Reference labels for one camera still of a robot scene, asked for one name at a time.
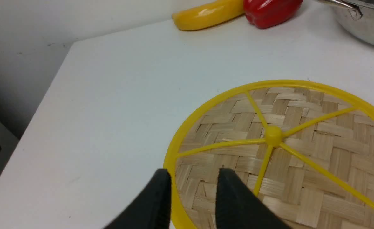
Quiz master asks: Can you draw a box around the red bell pepper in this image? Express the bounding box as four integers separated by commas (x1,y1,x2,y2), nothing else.
243,0,303,29

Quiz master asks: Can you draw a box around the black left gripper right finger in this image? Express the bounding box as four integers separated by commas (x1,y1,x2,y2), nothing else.
215,168,290,229

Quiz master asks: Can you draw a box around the yellow bamboo steamer lid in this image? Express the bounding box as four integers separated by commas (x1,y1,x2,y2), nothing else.
164,80,374,229

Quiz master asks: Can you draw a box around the stainless steel pot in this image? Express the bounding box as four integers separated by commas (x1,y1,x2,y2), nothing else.
318,0,374,45

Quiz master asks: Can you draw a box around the yellow banana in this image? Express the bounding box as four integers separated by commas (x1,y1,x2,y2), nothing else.
171,0,244,31

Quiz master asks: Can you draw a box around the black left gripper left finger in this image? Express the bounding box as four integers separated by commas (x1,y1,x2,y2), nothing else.
105,169,172,229

